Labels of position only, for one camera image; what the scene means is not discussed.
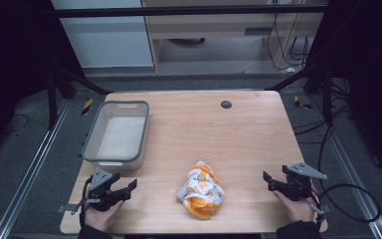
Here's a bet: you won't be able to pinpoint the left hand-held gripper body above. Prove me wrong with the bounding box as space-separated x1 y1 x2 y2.
56 167 129 212

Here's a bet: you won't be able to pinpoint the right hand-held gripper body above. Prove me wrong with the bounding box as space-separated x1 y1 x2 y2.
272 161 331 223

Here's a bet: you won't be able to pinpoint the white basin with grey rim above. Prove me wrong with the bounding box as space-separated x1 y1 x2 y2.
81 100 150 172

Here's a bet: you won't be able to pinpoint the orange and white patterned cloth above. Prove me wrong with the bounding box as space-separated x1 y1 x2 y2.
176 160 226 221

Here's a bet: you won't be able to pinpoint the person's left hand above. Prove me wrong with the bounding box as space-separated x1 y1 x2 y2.
84 198 125 233

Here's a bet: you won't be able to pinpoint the person's right hand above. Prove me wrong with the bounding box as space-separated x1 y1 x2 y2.
273 190 316 224

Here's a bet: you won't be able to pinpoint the yellow and black tape strip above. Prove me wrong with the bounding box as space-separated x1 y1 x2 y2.
81 98 95 117
292 95 313 111

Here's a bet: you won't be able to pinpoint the black metal stand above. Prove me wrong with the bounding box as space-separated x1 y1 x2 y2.
266 59 334 126
45 61 113 131

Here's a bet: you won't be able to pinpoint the dark curtain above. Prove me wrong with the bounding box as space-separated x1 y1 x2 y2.
0 0 86 163
305 0 382 185

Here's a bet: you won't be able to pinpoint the white cabinet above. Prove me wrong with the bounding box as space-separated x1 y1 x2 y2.
51 0 154 70

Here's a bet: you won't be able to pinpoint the black horizontal bar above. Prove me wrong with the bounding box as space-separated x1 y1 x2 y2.
54 4 328 19

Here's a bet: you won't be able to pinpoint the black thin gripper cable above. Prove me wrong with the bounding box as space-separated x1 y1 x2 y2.
79 174 95 230

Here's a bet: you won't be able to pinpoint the aluminium floor rail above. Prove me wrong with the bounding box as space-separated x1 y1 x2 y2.
0 99 72 239
310 95 382 239

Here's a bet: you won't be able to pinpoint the black floor cables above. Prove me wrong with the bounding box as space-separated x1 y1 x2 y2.
291 77 353 187

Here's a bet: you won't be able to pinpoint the black looped gripper cable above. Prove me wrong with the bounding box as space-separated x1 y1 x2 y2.
311 182 382 224

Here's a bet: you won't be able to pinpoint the thin black floor cable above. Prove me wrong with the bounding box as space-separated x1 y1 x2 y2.
0 113 30 136

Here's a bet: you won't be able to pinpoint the black hanging cables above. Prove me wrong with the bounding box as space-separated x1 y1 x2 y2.
266 12 312 73

